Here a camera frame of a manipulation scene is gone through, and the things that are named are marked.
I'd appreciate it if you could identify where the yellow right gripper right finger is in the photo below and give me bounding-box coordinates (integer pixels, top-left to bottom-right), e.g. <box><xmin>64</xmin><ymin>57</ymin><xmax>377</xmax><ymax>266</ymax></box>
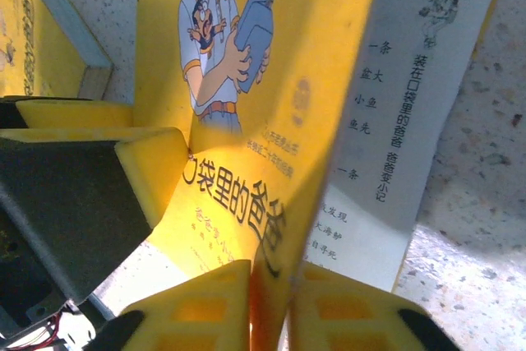
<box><xmin>287</xmin><ymin>264</ymin><xmax>431</xmax><ymax>351</ymax></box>

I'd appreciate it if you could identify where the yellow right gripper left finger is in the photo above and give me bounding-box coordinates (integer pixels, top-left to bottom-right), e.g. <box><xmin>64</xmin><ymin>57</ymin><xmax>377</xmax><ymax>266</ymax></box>
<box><xmin>121</xmin><ymin>259</ymin><xmax>252</xmax><ymax>351</ymax></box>

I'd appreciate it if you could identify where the thick yellow cartoon book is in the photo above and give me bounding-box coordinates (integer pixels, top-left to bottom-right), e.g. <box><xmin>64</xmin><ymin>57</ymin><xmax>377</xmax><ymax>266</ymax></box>
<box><xmin>133</xmin><ymin>0</ymin><xmax>513</xmax><ymax>351</ymax></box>

